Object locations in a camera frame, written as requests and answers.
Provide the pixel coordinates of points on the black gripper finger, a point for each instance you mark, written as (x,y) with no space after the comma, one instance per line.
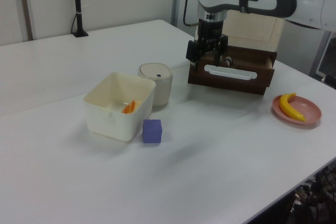
(193,52)
(223,44)

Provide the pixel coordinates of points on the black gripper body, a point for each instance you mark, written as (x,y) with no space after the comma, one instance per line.
(210,32)

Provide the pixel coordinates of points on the black and white panda toy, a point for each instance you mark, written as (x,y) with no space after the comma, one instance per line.
(228,61)

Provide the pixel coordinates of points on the wooden drawer cabinet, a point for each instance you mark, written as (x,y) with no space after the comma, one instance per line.
(252,27)

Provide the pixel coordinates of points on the wooden drawer with dark front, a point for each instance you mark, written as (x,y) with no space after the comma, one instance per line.
(236,85)

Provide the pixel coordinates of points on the orange striped toy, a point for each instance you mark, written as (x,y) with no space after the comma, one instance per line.
(129,107)

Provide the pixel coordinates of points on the yellow toy banana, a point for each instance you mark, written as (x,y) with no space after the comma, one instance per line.
(287,107)

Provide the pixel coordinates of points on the small cream lidded trash can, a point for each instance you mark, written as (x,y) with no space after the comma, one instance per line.
(164,90)

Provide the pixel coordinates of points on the purple cube block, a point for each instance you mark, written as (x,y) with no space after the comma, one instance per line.
(152,132)

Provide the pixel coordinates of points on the pink plate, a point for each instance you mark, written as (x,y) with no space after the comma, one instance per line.
(307,111)

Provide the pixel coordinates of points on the cream open plastic bin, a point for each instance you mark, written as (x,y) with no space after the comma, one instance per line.
(115,127)

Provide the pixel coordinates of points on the black pole stand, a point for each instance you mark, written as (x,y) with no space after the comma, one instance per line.
(78,3)

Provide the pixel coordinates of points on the grey metal frame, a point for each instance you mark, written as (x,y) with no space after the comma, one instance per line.
(319,58)

